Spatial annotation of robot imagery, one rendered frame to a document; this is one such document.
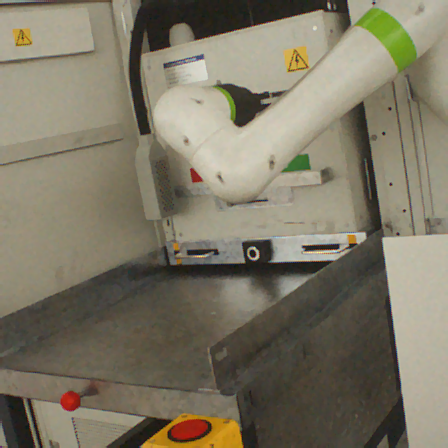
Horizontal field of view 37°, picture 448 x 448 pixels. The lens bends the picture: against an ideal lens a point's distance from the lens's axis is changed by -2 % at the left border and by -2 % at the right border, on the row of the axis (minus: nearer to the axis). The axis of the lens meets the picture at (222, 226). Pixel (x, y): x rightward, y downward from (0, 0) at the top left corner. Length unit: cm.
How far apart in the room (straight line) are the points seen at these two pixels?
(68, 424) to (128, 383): 132
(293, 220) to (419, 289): 76
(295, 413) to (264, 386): 15
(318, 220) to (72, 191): 61
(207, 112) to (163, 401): 46
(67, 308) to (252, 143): 62
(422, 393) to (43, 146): 111
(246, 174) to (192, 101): 15
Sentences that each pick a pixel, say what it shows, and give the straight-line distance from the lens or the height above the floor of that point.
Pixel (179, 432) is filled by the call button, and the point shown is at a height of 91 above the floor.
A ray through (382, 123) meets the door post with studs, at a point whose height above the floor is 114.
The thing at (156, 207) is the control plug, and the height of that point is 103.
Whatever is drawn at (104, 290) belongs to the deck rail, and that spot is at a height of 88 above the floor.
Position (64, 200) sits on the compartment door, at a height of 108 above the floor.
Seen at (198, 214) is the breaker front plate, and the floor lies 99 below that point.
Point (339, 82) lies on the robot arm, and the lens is 113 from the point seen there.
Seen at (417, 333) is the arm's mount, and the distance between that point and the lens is 84.
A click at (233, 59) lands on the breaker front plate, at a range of 156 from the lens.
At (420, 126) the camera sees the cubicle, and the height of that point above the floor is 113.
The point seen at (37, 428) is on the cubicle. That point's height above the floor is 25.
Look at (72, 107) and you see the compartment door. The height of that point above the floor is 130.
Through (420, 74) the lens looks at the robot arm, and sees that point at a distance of 130.
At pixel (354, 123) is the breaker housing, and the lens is 153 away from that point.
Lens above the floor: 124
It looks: 10 degrees down
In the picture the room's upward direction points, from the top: 10 degrees counter-clockwise
